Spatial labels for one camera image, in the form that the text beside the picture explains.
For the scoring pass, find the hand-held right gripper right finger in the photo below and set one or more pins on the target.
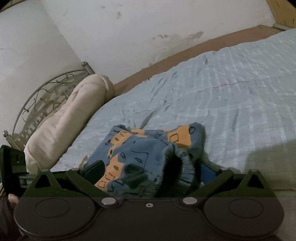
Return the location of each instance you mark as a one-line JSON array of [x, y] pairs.
[[210, 172]]

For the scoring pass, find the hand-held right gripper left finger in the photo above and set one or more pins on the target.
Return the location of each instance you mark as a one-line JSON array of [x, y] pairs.
[[93, 170]]

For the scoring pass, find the blue pants with orange print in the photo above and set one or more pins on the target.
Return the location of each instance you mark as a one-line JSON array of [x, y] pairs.
[[138, 148]]

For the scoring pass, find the person's left hand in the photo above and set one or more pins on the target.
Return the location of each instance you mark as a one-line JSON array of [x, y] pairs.
[[13, 199]]

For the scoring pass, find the beige bolster pillow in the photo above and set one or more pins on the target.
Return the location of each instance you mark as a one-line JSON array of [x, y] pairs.
[[64, 120]]

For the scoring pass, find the light blue quilted bed sheet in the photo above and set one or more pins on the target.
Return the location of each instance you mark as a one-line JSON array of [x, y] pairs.
[[219, 104]]

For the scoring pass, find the metal scrollwork headboard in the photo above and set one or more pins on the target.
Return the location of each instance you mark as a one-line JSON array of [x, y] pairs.
[[87, 68]]

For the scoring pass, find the brown mattress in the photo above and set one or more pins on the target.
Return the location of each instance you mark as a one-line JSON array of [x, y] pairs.
[[185, 52]]

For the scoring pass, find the yellow wooden cabinet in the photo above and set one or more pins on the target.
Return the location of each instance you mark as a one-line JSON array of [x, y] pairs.
[[284, 11]]

